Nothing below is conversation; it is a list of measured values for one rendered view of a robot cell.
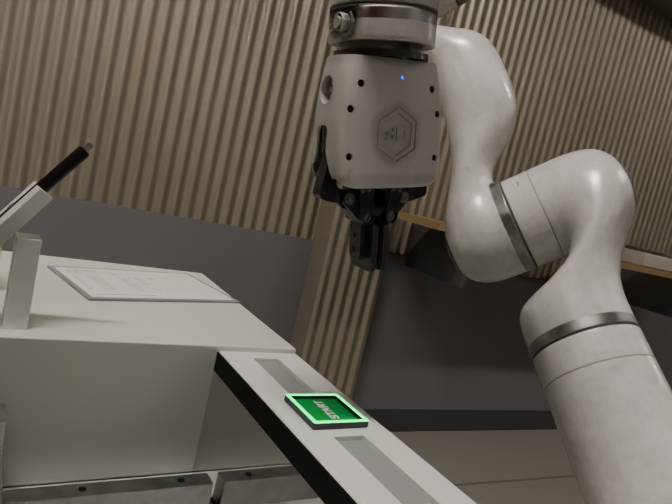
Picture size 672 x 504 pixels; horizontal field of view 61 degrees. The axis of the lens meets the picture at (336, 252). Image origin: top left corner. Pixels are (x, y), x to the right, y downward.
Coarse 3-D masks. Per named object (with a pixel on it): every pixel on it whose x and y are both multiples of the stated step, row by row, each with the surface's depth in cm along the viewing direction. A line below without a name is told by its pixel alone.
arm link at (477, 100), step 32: (448, 0) 81; (448, 32) 77; (448, 64) 76; (480, 64) 74; (448, 96) 76; (480, 96) 73; (512, 96) 75; (448, 128) 77; (480, 128) 73; (512, 128) 76; (480, 160) 73; (448, 192) 75; (480, 192) 72; (448, 224) 73; (480, 224) 70; (512, 224) 68; (480, 256) 70; (512, 256) 69
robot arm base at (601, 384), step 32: (544, 352) 61; (576, 352) 58; (608, 352) 57; (640, 352) 57; (544, 384) 62; (576, 384) 57; (608, 384) 56; (640, 384) 55; (576, 416) 57; (608, 416) 55; (640, 416) 54; (576, 448) 57; (608, 448) 54; (640, 448) 52; (608, 480) 53; (640, 480) 51
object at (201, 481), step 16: (128, 480) 52; (144, 480) 53; (160, 480) 53; (176, 480) 54; (192, 480) 55; (208, 480) 55; (16, 496) 47; (32, 496) 47; (48, 496) 48; (64, 496) 48; (80, 496) 49; (96, 496) 49; (112, 496) 50; (128, 496) 51; (144, 496) 52; (160, 496) 52; (176, 496) 53; (192, 496) 54; (208, 496) 55
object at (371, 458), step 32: (224, 352) 60; (256, 352) 62; (256, 384) 53; (288, 384) 56; (320, 384) 57; (288, 416) 48; (320, 448) 43; (352, 448) 45; (384, 448) 46; (352, 480) 40; (384, 480) 41; (416, 480) 42; (448, 480) 43
